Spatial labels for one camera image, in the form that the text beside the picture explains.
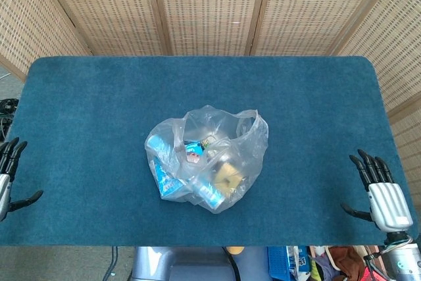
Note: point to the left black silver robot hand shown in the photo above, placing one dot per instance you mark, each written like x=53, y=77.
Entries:
x=6, y=162

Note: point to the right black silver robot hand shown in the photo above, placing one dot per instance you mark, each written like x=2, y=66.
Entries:
x=389, y=202

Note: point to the clear plastic bag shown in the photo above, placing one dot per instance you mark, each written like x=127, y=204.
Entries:
x=243, y=143

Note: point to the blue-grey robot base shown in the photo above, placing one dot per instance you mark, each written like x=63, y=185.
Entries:
x=184, y=264

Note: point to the brown cloth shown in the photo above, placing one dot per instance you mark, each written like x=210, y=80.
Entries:
x=347, y=261

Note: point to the blue carpet table mat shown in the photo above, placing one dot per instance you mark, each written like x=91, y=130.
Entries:
x=82, y=129

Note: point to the blue plastic basket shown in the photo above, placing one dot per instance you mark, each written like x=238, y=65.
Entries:
x=276, y=263

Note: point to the light blue plastic pouch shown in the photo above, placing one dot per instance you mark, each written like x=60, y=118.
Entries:
x=158, y=145

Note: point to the blue snack packets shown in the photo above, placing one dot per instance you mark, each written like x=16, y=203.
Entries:
x=210, y=195
x=166, y=182

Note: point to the yellow round knob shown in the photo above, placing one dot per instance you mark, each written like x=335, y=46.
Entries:
x=235, y=250

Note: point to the yellow sponge block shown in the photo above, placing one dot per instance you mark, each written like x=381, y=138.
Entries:
x=227, y=175

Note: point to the small blue snack packet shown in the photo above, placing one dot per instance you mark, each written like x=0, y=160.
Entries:
x=192, y=151

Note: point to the bamboo folding screen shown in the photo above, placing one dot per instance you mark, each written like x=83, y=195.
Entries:
x=210, y=8

